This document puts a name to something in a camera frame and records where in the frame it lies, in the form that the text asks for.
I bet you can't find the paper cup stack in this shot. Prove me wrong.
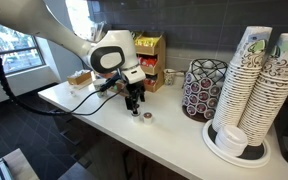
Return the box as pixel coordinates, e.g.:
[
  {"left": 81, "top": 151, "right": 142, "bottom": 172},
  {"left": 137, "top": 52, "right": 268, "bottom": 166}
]
[
  {"left": 238, "top": 33, "right": 288, "bottom": 146},
  {"left": 212, "top": 26, "right": 272, "bottom": 131}
]

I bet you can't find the black wire pod basket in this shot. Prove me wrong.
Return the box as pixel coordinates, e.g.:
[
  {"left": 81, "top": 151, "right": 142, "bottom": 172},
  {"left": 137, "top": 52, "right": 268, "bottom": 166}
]
[{"left": 182, "top": 59, "right": 228, "bottom": 122}]

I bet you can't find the round white cup tray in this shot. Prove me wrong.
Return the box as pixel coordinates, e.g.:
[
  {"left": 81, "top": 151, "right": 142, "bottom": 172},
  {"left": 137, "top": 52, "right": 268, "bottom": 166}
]
[{"left": 202, "top": 120, "right": 271, "bottom": 168}]

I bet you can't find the small wooden condiment tray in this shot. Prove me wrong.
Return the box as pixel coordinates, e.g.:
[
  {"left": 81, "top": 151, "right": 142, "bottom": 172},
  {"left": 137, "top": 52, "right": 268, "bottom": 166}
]
[{"left": 67, "top": 70, "right": 91, "bottom": 85}]

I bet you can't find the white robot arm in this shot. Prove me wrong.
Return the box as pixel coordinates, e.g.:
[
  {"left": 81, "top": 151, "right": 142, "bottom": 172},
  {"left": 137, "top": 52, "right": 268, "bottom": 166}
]
[{"left": 0, "top": 0, "right": 145, "bottom": 115}]

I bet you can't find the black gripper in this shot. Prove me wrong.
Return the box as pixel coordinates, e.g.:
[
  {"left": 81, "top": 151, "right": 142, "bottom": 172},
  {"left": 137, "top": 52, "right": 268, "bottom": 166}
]
[{"left": 125, "top": 81, "right": 145, "bottom": 112}]

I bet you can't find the left paper cup stack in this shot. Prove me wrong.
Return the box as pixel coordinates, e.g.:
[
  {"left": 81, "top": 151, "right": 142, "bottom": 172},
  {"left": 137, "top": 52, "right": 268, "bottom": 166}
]
[{"left": 212, "top": 26, "right": 272, "bottom": 131}]

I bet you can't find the white cup lids stack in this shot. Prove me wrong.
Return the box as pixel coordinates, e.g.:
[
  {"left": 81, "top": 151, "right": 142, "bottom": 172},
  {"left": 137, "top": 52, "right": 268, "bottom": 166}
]
[{"left": 215, "top": 125, "right": 248, "bottom": 157}]

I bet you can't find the green lid coffee pod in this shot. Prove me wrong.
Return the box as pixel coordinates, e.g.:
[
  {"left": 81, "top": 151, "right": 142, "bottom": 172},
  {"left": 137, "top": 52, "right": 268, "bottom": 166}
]
[{"left": 132, "top": 116, "right": 141, "bottom": 122}]

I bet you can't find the maroon lid coffee pod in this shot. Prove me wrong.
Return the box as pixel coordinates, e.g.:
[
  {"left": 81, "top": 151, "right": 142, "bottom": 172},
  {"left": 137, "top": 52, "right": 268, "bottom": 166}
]
[{"left": 131, "top": 112, "right": 141, "bottom": 117}]

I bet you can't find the right paper cup stack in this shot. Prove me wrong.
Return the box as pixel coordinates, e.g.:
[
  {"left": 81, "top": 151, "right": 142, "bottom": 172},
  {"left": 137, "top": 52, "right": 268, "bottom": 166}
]
[{"left": 238, "top": 33, "right": 288, "bottom": 146}]

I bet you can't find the patterned paper cup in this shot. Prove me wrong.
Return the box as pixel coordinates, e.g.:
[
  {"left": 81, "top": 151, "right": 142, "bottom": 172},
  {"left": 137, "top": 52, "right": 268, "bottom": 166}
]
[{"left": 93, "top": 79, "right": 107, "bottom": 98}]

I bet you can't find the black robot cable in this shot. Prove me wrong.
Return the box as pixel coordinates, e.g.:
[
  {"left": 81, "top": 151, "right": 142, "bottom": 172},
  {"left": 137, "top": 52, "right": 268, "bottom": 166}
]
[{"left": 0, "top": 22, "right": 122, "bottom": 117}]

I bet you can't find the wooden tea box organizer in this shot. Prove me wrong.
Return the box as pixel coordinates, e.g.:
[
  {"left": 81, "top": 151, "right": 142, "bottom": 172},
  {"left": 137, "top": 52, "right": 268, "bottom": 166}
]
[{"left": 131, "top": 31, "right": 166, "bottom": 92}]

